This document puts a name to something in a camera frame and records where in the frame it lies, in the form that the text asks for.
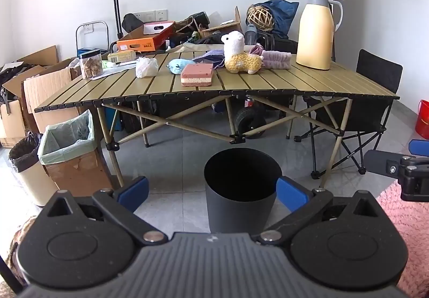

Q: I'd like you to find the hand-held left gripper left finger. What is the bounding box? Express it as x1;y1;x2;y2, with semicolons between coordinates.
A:
45;176;166;245

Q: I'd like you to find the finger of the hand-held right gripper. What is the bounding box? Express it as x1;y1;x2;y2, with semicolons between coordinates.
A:
364;150;416;178
409;139;429;156

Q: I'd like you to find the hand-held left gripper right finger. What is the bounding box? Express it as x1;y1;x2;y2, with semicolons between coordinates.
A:
254;176;385;245

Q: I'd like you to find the black round trash bin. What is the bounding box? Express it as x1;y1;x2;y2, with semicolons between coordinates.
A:
204;148;283;233

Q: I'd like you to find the clear plastic bag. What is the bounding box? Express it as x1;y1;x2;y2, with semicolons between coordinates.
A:
135;57;159;78

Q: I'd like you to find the pink layered sponge block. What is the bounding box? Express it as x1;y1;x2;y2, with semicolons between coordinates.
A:
180;63;214;87

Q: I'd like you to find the light blue plush toy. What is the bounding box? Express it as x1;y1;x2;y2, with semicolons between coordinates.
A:
167;59;195;75

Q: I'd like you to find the white and yellow alpaca plush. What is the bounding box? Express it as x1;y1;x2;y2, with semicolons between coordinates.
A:
220;31;264;75

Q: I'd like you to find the purple woven pouch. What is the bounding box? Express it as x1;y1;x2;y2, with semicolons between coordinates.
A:
193;49;226;69

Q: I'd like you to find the red bucket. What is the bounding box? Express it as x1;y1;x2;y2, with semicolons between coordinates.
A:
415;99;429;140

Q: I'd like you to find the pink fluffy rug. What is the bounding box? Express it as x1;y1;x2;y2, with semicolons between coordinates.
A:
375;181;429;298

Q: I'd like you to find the cardboard box with green liner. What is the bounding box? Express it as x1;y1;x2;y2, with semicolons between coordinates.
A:
38;110;113;189

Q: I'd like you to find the dark grey bag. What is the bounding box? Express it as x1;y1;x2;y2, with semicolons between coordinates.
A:
120;101;161;134

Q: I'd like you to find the blue plastic crate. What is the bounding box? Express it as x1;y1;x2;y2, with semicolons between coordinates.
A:
104;107;119;133

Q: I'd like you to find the black wagon wheel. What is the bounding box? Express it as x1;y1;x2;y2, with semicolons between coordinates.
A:
234;107;268;139

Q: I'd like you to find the black folding camp chair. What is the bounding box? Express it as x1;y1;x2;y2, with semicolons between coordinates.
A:
294;49;403;180

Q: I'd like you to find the white bin with black liner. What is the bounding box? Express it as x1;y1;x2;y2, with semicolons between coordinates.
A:
8;133;59;207

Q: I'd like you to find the tan slatted folding table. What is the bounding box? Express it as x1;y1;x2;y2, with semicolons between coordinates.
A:
34;50;400;189

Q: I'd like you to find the white printed paper sheet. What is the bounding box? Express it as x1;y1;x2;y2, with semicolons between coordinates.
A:
92;61;138;81

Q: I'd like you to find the clear jar of snacks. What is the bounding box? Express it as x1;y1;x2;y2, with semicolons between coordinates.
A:
79;49;103;80

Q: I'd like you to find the open brown cardboard box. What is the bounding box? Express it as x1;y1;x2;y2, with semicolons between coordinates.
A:
23;57;81;134
0;46;59;148

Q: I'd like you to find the lilac ribbed cloth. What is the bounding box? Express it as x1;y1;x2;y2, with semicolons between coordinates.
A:
261;50;293;70

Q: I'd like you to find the pale yellow small carton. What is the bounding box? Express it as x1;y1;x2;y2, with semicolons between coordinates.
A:
107;51;137;63

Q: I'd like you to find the yellow thermos jug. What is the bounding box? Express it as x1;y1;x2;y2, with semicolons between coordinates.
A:
295;0;344;71

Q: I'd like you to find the orange cardboard box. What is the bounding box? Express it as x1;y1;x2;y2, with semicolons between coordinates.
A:
116;21;176;52

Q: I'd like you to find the black folded luggage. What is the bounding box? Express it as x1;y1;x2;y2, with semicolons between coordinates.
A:
258;32;299;54

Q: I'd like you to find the blue storage box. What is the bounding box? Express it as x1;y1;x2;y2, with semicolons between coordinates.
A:
77;46;101;58

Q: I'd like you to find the grey blue water bottle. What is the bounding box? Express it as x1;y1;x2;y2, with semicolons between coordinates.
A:
245;23;258;44

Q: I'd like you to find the black cloth bag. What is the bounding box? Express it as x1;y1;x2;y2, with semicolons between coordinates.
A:
194;36;223;46

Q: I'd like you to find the dark blue bag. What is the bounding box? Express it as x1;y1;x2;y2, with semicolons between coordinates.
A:
250;0;299;39

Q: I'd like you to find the brown labelled cardboard box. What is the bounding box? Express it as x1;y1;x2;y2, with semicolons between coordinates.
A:
199;6;242;39

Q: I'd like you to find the wicker ball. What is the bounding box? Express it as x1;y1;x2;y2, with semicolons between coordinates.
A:
247;6;275;31

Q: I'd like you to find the black leather pouch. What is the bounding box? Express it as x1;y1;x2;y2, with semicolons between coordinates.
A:
191;12;211;31

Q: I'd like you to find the white tubular trolley frame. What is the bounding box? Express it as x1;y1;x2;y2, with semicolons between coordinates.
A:
75;21;109;57

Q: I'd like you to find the black straps bundle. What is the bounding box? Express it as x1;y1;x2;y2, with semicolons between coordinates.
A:
0;63;32;106

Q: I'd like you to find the black cart pull handle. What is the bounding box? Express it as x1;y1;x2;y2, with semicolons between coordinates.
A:
108;0;124;40

